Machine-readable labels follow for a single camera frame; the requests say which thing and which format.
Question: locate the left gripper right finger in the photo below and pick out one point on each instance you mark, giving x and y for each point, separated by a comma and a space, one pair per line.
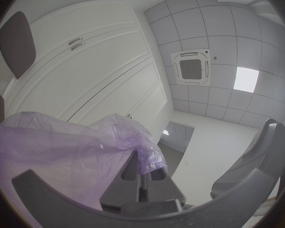
166, 191

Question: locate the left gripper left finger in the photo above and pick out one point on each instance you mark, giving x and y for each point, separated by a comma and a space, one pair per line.
116, 193

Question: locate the purple plastic bag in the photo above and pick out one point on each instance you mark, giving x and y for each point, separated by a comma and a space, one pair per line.
61, 146

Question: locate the white ceiling air vent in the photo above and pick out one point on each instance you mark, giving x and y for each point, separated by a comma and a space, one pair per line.
191, 68

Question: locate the white wardrobe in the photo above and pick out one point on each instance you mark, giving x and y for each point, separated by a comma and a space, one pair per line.
85, 68

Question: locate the square ceiling light panel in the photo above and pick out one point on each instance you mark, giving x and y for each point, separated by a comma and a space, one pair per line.
246, 79

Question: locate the white chair dark grey cushions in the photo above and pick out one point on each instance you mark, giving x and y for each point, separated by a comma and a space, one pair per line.
16, 44

